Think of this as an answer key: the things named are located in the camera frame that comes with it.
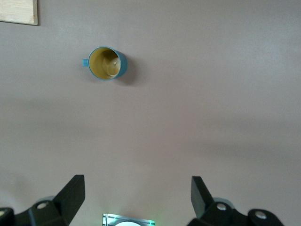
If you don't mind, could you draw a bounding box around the brown table cover cloth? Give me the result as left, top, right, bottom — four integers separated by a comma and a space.
0, 0, 301, 226

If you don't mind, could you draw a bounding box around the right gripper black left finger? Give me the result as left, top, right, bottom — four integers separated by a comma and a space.
0, 174, 86, 226

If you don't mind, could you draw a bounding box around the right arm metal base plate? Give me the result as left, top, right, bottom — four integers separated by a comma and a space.
102, 213, 156, 226

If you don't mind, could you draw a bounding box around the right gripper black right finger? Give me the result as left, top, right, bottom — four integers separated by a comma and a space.
187, 176, 284, 226

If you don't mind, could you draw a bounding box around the bamboo cutting board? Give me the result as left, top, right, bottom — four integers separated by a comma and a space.
0, 0, 39, 26

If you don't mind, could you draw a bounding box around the teal cup with yellow inside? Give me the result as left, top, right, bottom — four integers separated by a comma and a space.
81, 45, 128, 82

